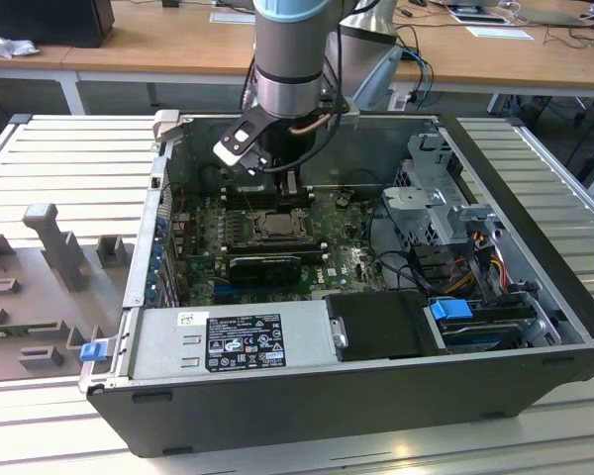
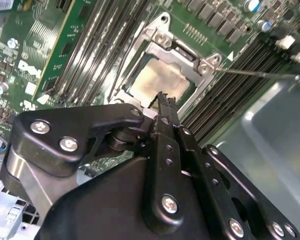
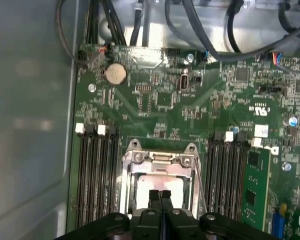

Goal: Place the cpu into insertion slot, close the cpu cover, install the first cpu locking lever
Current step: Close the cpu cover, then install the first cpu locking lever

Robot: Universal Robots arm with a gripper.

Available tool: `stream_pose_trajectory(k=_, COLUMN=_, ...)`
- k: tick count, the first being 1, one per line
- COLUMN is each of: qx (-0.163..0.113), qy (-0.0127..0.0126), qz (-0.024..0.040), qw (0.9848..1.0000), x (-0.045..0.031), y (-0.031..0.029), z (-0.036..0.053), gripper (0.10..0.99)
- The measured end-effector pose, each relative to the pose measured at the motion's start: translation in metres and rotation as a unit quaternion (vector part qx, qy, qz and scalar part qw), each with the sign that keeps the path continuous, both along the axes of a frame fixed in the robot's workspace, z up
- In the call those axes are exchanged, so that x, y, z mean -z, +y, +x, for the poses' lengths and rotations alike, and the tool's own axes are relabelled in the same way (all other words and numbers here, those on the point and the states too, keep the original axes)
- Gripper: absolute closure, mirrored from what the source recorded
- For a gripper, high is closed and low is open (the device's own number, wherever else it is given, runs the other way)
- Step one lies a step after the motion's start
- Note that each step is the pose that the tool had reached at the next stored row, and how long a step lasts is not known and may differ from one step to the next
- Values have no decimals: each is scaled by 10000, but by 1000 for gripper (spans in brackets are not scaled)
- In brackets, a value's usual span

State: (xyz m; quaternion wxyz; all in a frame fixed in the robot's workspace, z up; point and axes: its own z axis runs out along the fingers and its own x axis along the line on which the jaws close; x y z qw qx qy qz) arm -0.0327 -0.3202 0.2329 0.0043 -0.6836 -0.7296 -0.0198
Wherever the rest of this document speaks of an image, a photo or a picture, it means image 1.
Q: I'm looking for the grey power supply unit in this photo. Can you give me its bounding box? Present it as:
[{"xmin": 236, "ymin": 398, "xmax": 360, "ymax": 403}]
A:
[{"xmin": 126, "ymin": 299, "xmax": 341, "ymax": 380}]

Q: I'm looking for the yellow red wire bundle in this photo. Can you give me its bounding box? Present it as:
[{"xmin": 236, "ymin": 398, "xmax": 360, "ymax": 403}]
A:
[{"xmin": 445, "ymin": 246, "xmax": 509, "ymax": 294}]

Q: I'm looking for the black RAM slot row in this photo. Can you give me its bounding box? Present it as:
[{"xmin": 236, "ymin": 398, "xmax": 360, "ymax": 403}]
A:
[
  {"xmin": 225, "ymin": 240, "xmax": 329, "ymax": 264},
  {"xmin": 221, "ymin": 185, "xmax": 314, "ymax": 210}
]

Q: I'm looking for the blue cable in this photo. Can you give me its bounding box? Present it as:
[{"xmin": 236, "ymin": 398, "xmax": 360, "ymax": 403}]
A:
[{"xmin": 400, "ymin": 45, "xmax": 435, "ymax": 103}]

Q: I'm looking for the blue disk carrier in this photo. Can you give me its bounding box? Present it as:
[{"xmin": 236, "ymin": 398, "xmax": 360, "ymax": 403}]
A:
[{"xmin": 430, "ymin": 298, "xmax": 472, "ymax": 324}]

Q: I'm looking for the wooden desk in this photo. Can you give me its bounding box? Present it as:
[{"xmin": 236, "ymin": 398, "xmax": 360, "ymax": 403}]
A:
[{"xmin": 0, "ymin": 0, "xmax": 594, "ymax": 95}]

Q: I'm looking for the black computer tower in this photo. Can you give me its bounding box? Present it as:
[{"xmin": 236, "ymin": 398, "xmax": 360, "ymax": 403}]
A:
[{"xmin": 0, "ymin": 0, "xmax": 115, "ymax": 49}]

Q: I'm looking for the crumpled white paper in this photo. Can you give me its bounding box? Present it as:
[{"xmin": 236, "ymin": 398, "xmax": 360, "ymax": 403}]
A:
[{"xmin": 0, "ymin": 28, "xmax": 41, "ymax": 59}]

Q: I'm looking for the black looped cable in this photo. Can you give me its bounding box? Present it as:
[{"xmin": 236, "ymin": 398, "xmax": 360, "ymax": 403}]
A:
[{"xmin": 364, "ymin": 195, "xmax": 430, "ymax": 298}]

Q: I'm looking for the CPU socket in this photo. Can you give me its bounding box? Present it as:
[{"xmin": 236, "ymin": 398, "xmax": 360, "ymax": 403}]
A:
[{"xmin": 249, "ymin": 207, "xmax": 313, "ymax": 244}]

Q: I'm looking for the silver metal drive cage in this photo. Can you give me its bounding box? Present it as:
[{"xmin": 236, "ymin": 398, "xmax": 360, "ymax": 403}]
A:
[{"xmin": 380, "ymin": 131, "xmax": 506, "ymax": 258}]

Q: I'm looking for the metal socket cover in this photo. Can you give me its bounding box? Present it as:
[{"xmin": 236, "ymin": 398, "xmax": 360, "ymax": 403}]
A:
[{"xmin": 251, "ymin": 210, "xmax": 311, "ymax": 242}]

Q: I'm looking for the black expansion card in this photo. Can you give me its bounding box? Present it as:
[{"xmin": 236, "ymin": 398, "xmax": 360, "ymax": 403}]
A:
[{"xmin": 227, "ymin": 254, "xmax": 301, "ymax": 287}]

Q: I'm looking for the grey parts rack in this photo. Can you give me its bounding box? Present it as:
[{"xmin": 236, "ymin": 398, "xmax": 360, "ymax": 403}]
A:
[{"xmin": 0, "ymin": 202, "xmax": 135, "ymax": 385}]

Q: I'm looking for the green motherboard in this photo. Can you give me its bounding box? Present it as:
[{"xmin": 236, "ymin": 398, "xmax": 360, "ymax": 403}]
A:
[{"xmin": 170, "ymin": 190, "xmax": 412, "ymax": 308}]

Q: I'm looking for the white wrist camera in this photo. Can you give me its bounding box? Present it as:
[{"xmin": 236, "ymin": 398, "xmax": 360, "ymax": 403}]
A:
[{"xmin": 212, "ymin": 118, "xmax": 271, "ymax": 175}]

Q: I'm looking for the white paper sheet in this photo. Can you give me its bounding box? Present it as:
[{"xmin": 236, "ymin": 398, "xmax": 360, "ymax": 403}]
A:
[{"xmin": 465, "ymin": 25, "xmax": 535, "ymax": 41}]

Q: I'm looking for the black plastic air shroud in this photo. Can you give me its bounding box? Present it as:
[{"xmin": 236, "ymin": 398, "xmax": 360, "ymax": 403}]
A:
[{"xmin": 324, "ymin": 290, "xmax": 449, "ymax": 362}]

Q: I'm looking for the black open PC case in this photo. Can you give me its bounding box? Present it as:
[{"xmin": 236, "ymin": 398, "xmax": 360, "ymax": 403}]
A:
[{"xmin": 78, "ymin": 109, "xmax": 594, "ymax": 459}]

